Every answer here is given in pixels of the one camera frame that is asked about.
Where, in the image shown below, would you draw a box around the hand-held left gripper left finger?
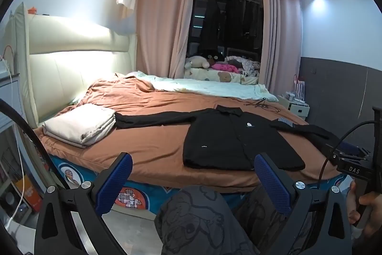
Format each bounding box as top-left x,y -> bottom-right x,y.
34,152 -> 133,255

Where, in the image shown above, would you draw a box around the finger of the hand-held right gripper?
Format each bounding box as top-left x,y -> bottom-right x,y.
322,143 -> 371,165

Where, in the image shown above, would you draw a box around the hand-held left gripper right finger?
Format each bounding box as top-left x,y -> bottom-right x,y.
254,152 -> 354,255

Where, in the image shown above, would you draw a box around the black long-sleeve shirt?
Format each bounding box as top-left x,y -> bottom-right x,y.
115,105 -> 338,171

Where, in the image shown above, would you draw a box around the black clothes hanger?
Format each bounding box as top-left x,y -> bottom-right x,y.
245,98 -> 281,111

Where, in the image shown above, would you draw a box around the dark hanging clothes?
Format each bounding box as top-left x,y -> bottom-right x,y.
225,0 -> 263,49

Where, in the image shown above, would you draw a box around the person's right hand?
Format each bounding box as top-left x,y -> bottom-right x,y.
348,180 -> 382,240

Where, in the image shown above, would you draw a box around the cartoon print bed skirt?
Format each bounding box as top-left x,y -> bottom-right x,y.
49,153 -> 354,211

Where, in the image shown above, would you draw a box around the brown bed sheet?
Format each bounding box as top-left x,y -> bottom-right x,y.
34,77 -> 341,187

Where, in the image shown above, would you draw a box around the folded beige cloth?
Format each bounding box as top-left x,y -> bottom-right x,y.
42,103 -> 116,149

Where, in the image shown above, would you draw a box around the white nightstand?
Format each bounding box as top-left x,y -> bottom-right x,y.
277,94 -> 311,121

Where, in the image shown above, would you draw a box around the orange box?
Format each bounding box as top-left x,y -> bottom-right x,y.
18,174 -> 43,211

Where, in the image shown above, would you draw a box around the person's grey printed pants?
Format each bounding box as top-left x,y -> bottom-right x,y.
154,185 -> 353,255

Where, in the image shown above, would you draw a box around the light blue blanket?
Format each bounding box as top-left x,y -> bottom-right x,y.
125,71 -> 279,102

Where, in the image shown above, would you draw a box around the bear print cushion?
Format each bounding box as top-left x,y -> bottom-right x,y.
183,67 -> 259,85

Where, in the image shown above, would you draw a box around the pink cloth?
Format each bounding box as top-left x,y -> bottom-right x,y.
212,62 -> 240,74

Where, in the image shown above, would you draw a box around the cream padded headboard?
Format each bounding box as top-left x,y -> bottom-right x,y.
4,2 -> 138,128

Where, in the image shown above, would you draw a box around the pink curtain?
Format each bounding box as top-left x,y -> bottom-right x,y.
261,0 -> 304,91
136,0 -> 197,79

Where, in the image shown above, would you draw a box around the grey bedside cabinet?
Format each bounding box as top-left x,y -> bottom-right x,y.
0,70 -> 30,130

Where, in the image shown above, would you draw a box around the black plush toy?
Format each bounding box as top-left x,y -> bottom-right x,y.
203,51 -> 224,63

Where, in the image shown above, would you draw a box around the beige plush toy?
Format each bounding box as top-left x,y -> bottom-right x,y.
184,55 -> 211,70

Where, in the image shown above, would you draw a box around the dark hanging coat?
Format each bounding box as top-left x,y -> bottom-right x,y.
201,0 -> 225,53

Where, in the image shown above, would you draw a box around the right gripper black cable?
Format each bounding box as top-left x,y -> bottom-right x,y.
317,120 -> 375,187

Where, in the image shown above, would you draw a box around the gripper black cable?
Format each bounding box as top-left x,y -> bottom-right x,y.
0,100 -> 70,190
317,120 -> 375,187

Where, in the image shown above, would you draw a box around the white wire rack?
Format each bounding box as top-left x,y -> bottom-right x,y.
293,75 -> 307,103

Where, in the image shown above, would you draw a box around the white cable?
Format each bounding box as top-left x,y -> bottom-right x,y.
5,62 -> 29,227

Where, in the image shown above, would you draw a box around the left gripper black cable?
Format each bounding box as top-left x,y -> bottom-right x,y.
0,100 -> 70,190

